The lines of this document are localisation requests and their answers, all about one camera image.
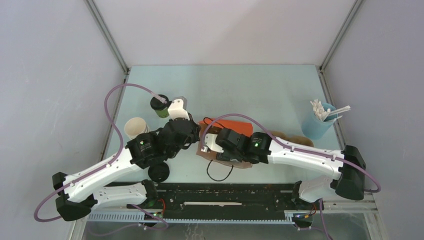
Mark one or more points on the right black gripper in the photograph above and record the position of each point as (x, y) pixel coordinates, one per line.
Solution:
(225, 155)

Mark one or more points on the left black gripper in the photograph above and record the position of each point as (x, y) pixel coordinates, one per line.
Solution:
(194, 137)

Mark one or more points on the black coffee cup lid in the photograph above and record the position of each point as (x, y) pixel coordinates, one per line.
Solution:
(158, 105)

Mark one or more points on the brown pulp cup carrier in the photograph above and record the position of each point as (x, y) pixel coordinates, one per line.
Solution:
(296, 139)

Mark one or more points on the green paper coffee cup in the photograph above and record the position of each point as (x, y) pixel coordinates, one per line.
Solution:
(162, 113)

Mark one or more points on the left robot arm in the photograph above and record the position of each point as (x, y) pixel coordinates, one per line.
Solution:
(82, 192)

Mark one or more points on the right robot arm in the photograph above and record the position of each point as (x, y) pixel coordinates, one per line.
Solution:
(342, 171)

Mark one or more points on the stack of black lids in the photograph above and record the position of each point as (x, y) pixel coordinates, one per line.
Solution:
(159, 173)

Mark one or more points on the stack of paper cups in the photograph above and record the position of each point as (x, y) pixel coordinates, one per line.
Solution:
(135, 126)

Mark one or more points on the blue cup of stirrers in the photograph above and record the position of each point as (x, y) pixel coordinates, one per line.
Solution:
(320, 118)

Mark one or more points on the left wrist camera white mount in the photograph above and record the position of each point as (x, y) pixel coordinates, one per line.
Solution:
(178, 109)

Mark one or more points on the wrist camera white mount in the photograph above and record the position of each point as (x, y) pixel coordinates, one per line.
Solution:
(178, 109)
(210, 144)

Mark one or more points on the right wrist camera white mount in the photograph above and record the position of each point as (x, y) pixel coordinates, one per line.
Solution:
(210, 144)

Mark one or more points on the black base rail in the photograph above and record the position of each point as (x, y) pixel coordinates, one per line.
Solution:
(228, 202)

